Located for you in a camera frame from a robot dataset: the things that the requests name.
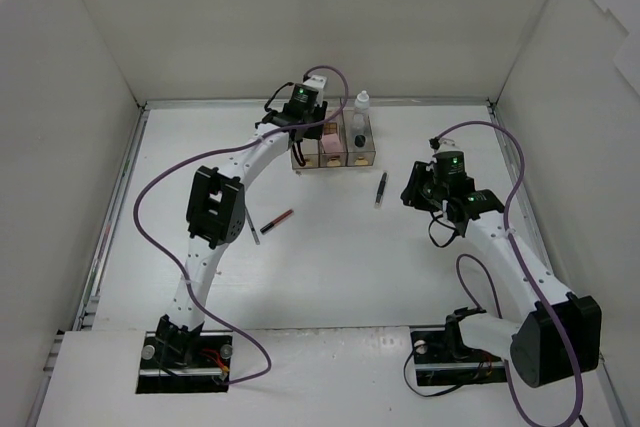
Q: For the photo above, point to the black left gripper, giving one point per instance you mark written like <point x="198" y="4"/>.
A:
<point x="310" y="123"/>

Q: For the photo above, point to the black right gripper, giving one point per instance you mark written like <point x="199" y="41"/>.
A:
<point x="415" y="187"/>

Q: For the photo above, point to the brown eyeshadow palette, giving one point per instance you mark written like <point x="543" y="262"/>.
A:
<point x="331" y="128"/>

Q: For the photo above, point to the black concealer stick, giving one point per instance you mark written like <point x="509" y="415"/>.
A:
<point x="381" y="190"/>

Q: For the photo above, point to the clear three-slot organizer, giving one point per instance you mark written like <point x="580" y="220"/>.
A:
<point x="347" y="141"/>

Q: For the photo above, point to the grey checkered eyeliner pencil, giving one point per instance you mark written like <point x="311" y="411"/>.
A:
<point x="252" y="228"/>

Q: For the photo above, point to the red black lip gloss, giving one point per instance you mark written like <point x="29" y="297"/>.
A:
<point x="276" y="221"/>

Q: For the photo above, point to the pink square compact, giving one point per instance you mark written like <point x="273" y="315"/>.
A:
<point x="332" y="144"/>

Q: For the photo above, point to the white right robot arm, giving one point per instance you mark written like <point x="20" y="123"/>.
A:
<point x="553" y="333"/>

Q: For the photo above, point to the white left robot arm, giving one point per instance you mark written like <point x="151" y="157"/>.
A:
<point x="216" y="211"/>

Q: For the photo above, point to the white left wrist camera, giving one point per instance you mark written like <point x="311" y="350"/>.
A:
<point x="317" y="82"/>

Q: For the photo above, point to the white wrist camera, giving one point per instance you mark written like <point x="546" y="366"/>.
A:
<point x="438" y="144"/>
<point x="317" y="82"/>

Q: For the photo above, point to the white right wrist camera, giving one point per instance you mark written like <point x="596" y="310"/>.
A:
<point x="438" y="144"/>

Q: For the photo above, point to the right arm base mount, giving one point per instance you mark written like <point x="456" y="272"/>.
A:
<point x="439" y="364"/>

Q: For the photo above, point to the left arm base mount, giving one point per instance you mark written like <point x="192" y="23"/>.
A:
<point x="203" y="369"/>

